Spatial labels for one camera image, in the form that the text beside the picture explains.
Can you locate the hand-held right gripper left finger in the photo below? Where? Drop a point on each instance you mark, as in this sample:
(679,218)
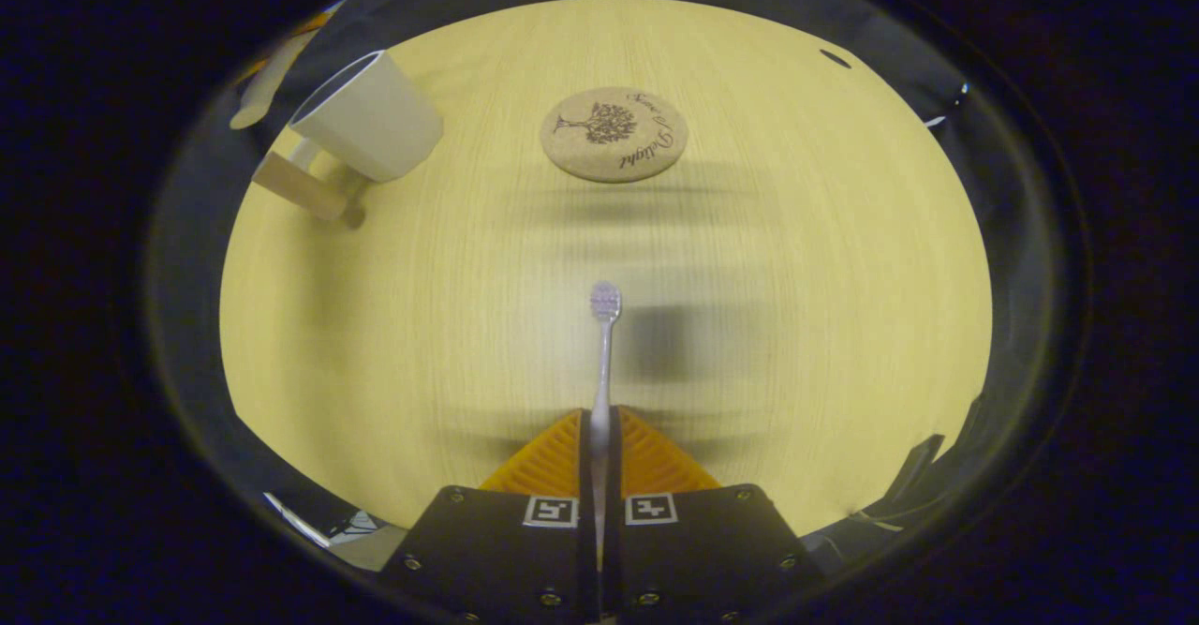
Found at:
(585,466)

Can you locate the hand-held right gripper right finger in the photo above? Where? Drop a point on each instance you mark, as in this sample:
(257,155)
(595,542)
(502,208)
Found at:
(614,466)

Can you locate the pale pink toothbrush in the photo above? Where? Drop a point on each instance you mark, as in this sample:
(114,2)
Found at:
(604,363)

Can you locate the round cork coaster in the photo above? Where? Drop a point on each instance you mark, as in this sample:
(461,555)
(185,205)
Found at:
(614,138)

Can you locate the light wooden desktop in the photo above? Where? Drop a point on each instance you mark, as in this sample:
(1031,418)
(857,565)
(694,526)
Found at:
(749,325)

